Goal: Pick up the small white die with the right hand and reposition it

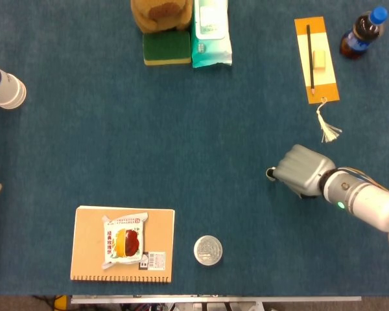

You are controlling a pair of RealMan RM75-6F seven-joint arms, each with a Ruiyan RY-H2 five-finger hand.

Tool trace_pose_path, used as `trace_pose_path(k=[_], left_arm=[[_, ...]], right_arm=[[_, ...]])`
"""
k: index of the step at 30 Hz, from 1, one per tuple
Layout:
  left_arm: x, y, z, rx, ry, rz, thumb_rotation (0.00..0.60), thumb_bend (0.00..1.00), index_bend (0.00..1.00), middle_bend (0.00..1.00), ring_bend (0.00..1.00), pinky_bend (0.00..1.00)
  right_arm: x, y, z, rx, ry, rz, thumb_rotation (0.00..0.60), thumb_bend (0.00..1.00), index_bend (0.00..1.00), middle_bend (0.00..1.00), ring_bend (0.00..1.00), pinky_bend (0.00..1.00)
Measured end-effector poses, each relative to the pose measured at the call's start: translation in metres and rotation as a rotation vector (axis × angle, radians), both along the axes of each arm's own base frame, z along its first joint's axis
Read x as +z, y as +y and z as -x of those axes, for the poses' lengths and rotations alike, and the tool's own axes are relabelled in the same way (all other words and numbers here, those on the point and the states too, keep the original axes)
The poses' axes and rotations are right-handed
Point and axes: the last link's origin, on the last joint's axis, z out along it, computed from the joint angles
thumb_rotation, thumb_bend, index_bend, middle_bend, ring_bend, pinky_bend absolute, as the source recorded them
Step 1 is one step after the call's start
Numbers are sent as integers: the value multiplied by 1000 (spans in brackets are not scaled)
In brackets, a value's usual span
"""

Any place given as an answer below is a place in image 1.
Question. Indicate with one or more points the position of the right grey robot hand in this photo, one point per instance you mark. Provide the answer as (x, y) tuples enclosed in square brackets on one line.
[(304, 171)]

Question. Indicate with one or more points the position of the small white die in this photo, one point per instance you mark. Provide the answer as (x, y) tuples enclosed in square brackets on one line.
[(267, 174)]

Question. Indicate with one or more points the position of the orange bookmark with white tassel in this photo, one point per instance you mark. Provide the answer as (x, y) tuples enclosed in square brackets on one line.
[(327, 84)]

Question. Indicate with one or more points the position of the beige eraser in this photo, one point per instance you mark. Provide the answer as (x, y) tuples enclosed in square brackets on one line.
[(319, 59)]

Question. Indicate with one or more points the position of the black pencil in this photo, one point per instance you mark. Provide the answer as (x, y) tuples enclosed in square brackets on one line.
[(310, 58)]

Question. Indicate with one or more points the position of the round silver tin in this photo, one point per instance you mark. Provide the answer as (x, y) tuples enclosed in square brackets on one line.
[(208, 250)]

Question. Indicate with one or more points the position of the teal tablecloth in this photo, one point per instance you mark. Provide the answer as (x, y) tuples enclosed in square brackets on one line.
[(181, 145)]

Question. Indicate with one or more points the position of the cola bottle with blue cap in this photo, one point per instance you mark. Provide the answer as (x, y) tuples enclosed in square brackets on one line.
[(361, 34)]

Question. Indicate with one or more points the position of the teal wet wipes pack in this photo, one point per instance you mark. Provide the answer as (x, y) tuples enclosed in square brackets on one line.
[(210, 35)]

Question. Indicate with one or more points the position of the green and yellow sponge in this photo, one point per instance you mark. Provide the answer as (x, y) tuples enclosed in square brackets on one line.
[(167, 48)]

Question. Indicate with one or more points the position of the white snack packet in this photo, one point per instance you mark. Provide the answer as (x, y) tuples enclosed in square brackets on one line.
[(124, 241)]

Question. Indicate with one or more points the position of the brown plush toy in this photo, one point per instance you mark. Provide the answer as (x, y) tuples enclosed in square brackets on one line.
[(162, 16)]

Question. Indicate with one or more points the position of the brown spiral notebook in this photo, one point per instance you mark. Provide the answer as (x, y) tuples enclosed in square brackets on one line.
[(87, 246)]

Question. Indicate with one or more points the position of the yellow object under table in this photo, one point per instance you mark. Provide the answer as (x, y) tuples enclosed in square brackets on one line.
[(60, 303)]

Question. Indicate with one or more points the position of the stack of white paper cups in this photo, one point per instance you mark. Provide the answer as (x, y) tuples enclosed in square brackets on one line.
[(6, 89)]

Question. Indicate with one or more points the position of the metal table frame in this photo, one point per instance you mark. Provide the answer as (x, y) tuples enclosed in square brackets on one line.
[(214, 299)]

